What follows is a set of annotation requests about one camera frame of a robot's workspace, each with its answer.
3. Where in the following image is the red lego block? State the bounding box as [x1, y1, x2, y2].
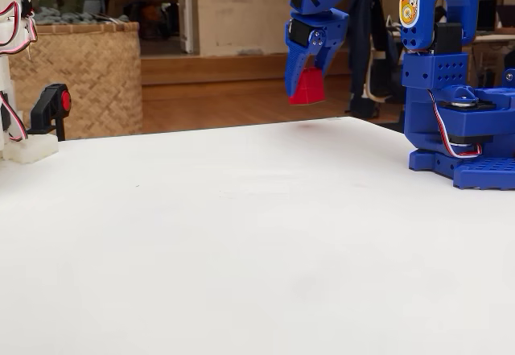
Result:
[288, 68, 328, 106]

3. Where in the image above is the dark blue hanging jacket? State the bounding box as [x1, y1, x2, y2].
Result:
[346, 0, 398, 118]

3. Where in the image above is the black monitor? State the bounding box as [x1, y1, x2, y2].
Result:
[476, 0, 499, 33]

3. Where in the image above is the woven basket planter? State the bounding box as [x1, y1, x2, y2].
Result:
[7, 20, 144, 141]

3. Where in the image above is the grey pebble bed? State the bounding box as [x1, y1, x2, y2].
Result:
[31, 6, 130, 26]

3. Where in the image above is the black clamp with red knob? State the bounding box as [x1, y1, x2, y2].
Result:
[26, 83, 72, 142]

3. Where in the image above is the servo cable at blue base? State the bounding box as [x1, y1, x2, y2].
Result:
[426, 89, 484, 159]

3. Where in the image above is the looped cable on white arm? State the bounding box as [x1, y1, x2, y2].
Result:
[0, 0, 39, 55]

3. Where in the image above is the short cable on white arm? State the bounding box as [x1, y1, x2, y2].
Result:
[0, 91, 29, 142]

